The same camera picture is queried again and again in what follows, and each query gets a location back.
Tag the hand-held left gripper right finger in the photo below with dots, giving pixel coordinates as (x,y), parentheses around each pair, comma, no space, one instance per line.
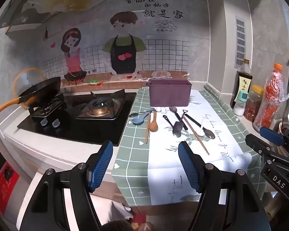
(189,166)

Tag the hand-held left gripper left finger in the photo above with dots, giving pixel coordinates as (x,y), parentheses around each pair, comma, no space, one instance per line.
(102,166)

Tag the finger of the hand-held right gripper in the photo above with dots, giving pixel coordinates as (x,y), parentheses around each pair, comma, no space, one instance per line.
(271,135)
(257,144)

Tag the wooden chopstick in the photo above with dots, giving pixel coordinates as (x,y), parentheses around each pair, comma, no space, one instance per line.
(148,130)
(197,138)

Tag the wooden spoon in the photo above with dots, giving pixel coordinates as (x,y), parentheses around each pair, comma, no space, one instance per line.
(153,125)

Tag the blue plastic spoon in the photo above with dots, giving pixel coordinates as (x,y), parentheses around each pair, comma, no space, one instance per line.
(137,121)

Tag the grey spoon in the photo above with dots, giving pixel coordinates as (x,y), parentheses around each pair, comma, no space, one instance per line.
(173,109)

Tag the small dark metal spoon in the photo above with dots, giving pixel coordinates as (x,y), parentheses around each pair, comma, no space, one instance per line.
(133,114)

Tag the purple plastic utensil box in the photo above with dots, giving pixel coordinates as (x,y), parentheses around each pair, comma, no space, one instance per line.
(168,93)

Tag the chili jar with yellow lid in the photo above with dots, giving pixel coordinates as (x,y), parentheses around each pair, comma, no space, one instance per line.
(252,105)

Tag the orange-capped bottle in plastic bag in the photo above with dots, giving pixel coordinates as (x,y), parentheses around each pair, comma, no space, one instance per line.
(269,96)

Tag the black glass gas stove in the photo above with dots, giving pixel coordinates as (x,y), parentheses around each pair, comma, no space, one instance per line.
(86,130)

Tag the small bottle with teal cap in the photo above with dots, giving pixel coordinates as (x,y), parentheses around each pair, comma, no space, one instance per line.
(239,105)

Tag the green checked table mat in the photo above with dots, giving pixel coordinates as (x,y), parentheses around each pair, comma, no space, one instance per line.
(132,134)

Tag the dark soy sauce bottle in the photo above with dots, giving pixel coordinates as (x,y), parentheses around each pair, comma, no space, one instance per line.
(242,81)

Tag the grey stove knob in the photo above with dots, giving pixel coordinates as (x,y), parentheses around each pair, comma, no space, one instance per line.
(43,122)
(55,124)

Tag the red printed sticker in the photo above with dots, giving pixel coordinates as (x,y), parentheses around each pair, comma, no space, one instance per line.
(6,185)

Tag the glass lid with orange rim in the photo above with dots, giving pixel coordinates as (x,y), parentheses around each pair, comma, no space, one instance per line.
(26,77)

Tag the range hood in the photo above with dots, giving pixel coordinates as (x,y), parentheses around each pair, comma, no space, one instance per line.
(19,19)

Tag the grey wall vent grille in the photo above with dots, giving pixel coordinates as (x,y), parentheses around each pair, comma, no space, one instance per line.
(240,41)

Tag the cartoon couple wall poster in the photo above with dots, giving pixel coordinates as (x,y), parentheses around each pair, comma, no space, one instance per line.
(159,28)

